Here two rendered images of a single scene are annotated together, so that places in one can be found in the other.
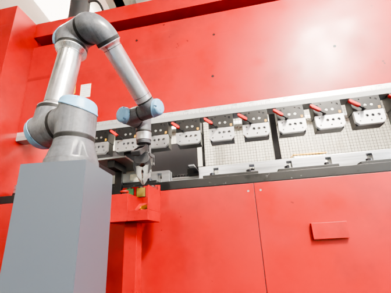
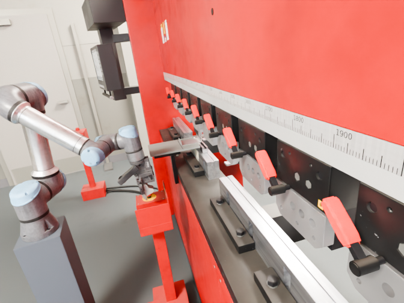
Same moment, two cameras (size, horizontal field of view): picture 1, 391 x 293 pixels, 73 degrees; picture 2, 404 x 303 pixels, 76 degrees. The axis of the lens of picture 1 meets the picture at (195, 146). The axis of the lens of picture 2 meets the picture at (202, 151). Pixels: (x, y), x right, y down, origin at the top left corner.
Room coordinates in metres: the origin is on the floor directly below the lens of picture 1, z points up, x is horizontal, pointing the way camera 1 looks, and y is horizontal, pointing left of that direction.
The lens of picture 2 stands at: (1.06, -0.86, 1.46)
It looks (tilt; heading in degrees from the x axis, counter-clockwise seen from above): 21 degrees down; 67
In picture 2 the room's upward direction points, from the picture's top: 6 degrees counter-clockwise
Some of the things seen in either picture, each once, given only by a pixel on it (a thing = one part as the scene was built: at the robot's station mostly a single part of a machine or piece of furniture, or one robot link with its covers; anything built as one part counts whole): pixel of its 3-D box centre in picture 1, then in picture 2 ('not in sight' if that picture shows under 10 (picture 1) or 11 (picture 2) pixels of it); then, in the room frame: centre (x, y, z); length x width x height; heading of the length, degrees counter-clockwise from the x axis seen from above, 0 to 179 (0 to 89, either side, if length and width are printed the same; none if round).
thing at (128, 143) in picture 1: (128, 140); (193, 104); (1.59, 0.43, 1.20); 0.15 x 0.09 x 0.17; 80
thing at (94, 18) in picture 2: not in sight; (111, 54); (1.39, 1.71, 1.52); 0.51 x 0.25 x 0.85; 93
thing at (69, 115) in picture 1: (75, 118); (29, 198); (0.75, 0.37, 0.94); 0.13 x 0.12 x 0.14; 60
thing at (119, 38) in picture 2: not in sight; (125, 36); (1.55, 1.73, 1.67); 0.40 x 0.24 x 0.07; 80
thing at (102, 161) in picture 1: (120, 164); (172, 146); (1.45, 0.43, 1.00); 0.26 x 0.18 x 0.01; 170
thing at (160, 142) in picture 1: (158, 137); (202, 111); (1.56, 0.23, 1.20); 0.15 x 0.09 x 0.17; 80
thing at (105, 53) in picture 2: not in sight; (105, 68); (1.31, 1.66, 1.42); 0.45 x 0.12 x 0.36; 93
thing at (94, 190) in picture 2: not in sight; (86, 163); (0.92, 2.20, 0.42); 0.25 x 0.20 x 0.83; 170
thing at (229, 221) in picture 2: (230, 177); (229, 220); (1.43, -0.18, 0.89); 0.30 x 0.05 x 0.03; 80
